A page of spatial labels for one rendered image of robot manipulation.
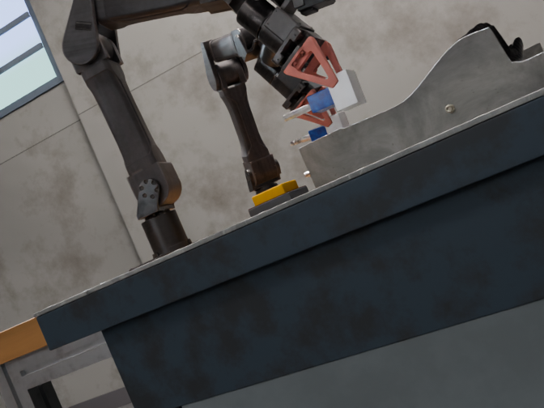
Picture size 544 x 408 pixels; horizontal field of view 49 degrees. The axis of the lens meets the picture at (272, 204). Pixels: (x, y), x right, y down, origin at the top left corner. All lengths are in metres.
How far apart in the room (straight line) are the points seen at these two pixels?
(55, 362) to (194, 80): 3.18
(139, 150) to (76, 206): 3.37
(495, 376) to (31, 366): 0.62
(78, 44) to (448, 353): 0.81
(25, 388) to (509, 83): 0.84
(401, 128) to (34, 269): 3.89
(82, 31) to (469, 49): 0.63
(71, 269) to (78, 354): 3.67
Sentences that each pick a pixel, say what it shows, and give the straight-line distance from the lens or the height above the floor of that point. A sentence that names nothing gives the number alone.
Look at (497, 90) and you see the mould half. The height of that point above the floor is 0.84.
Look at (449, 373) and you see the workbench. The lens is 0.47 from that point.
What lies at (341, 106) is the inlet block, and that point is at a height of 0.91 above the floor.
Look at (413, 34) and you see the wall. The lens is 3.61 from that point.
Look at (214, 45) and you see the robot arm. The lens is 1.51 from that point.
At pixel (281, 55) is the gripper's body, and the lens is 0.95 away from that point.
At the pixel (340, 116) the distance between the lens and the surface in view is 1.25.
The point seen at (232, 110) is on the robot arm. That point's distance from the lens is 1.55.
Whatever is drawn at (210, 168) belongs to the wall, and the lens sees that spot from 3.87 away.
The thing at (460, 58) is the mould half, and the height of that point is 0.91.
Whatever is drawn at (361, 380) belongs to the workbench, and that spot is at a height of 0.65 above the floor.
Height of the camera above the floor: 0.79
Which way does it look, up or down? 1 degrees up
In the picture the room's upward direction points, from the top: 24 degrees counter-clockwise
